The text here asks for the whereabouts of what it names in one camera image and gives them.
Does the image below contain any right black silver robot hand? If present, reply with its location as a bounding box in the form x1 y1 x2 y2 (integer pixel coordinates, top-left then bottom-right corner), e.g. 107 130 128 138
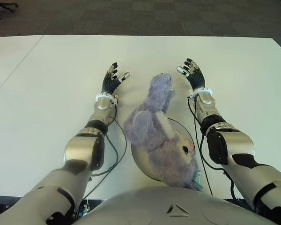
176 58 206 91

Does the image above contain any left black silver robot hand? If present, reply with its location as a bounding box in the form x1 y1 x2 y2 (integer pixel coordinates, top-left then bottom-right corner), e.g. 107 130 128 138
101 62 131 95

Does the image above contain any purple plush bunny doll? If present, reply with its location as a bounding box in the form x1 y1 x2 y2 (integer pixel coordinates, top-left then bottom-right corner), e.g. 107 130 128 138
123 73 205 192

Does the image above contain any white plate black rim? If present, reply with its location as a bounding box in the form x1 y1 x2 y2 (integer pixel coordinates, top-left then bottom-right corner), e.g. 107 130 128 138
130 118 195 182

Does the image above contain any silver robot torso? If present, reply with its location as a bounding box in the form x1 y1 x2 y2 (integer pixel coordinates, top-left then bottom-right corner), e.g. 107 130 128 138
72 186 272 225

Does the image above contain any thin black signal cable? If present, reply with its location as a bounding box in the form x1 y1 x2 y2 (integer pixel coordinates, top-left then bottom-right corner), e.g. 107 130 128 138
192 97 213 195
83 118 128 200

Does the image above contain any thick black power cable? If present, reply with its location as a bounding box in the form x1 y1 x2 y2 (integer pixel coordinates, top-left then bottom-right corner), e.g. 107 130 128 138
188 97 238 201
91 133 119 176

